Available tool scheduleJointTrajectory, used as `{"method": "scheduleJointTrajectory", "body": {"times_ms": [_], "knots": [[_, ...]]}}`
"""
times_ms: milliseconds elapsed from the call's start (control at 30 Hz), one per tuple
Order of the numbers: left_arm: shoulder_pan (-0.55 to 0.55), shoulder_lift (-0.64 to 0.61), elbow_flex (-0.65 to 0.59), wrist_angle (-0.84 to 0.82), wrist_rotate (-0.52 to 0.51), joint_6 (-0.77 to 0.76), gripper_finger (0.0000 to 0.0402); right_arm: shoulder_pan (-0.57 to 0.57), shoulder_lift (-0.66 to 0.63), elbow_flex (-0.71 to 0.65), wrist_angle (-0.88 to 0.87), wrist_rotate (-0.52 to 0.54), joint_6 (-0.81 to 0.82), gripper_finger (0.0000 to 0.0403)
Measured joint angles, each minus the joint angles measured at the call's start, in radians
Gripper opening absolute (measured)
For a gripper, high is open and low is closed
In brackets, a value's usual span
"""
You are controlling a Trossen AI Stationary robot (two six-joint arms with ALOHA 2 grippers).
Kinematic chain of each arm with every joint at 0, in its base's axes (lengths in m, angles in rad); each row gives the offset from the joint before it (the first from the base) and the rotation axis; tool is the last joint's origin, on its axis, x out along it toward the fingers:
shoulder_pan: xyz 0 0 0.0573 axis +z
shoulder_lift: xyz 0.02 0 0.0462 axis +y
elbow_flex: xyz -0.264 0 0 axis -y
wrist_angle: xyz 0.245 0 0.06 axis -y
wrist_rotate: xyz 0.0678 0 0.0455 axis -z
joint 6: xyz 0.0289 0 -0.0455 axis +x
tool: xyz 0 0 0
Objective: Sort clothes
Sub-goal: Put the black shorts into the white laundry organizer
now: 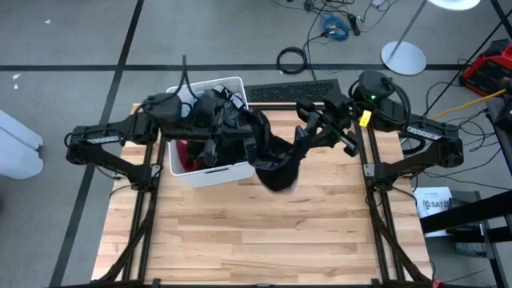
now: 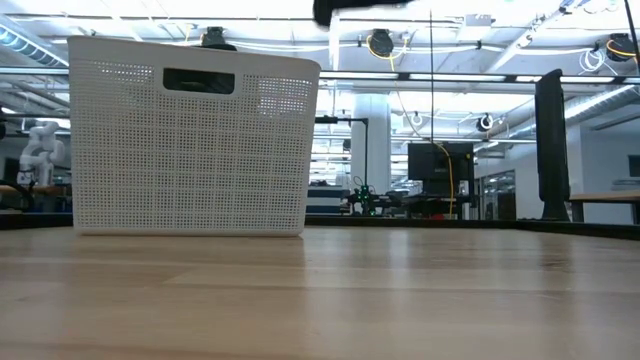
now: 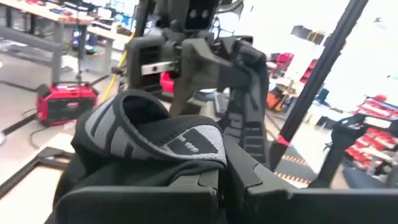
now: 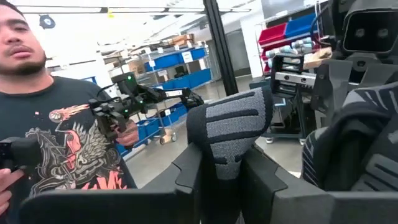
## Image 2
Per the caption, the white plastic bin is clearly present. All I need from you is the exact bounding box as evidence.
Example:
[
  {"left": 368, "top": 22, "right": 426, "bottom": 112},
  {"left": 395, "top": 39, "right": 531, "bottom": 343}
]
[{"left": 67, "top": 34, "right": 322, "bottom": 237}]

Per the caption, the black garment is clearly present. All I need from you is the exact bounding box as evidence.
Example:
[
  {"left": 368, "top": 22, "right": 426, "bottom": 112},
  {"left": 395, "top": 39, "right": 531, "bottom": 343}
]
[{"left": 312, "top": 0, "right": 416, "bottom": 27}]

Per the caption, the background robot with green lights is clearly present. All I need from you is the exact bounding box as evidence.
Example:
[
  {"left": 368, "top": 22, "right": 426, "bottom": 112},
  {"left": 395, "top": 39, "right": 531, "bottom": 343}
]
[{"left": 342, "top": 175, "right": 401, "bottom": 217}]

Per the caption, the black box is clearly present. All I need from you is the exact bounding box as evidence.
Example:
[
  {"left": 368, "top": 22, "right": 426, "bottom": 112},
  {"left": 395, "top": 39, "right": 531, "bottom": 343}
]
[{"left": 407, "top": 142, "right": 476, "bottom": 196}]

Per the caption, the round grey light fixture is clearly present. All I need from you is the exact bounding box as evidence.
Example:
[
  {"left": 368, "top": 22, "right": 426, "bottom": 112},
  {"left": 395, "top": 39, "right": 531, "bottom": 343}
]
[{"left": 367, "top": 28, "right": 397, "bottom": 58}]

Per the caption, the thin vertical rod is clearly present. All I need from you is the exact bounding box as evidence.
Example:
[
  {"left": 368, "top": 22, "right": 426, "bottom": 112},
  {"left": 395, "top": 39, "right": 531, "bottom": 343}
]
[{"left": 428, "top": 9, "right": 435, "bottom": 144}]

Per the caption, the wooden background table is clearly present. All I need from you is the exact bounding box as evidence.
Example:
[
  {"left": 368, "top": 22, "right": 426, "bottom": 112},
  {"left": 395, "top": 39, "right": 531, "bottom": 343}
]
[{"left": 568, "top": 190, "right": 640, "bottom": 225}]

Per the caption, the thin black pole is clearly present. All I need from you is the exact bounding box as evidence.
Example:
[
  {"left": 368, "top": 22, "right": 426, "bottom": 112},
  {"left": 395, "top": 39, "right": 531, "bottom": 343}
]
[{"left": 622, "top": 0, "right": 640, "bottom": 76}]

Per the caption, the black camera stand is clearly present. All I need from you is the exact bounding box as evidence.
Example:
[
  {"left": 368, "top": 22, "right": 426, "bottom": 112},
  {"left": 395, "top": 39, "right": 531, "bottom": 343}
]
[{"left": 314, "top": 114, "right": 370, "bottom": 189}]

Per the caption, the black metal table frame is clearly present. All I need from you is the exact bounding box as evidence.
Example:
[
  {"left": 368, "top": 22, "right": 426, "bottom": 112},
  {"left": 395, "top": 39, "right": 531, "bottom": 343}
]
[{"left": 0, "top": 212, "right": 640, "bottom": 241}]

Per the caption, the grey horizontal rail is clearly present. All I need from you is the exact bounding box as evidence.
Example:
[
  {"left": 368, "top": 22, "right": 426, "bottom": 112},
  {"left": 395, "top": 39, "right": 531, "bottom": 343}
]
[{"left": 0, "top": 66, "right": 640, "bottom": 85}]

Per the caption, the yellow hanging cable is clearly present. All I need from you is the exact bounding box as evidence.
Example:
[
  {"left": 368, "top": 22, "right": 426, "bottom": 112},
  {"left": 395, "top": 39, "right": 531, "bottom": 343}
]
[{"left": 367, "top": 34, "right": 456, "bottom": 217}]

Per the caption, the black curved hose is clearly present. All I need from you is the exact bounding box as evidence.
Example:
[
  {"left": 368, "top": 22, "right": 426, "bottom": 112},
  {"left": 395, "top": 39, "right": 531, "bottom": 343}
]
[{"left": 0, "top": 178, "right": 35, "bottom": 211}]

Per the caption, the black reel with yellow cable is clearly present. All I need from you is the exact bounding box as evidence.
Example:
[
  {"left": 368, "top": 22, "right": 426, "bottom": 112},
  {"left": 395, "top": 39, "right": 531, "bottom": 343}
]
[{"left": 594, "top": 33, "right": 637, "bottom": 64}]

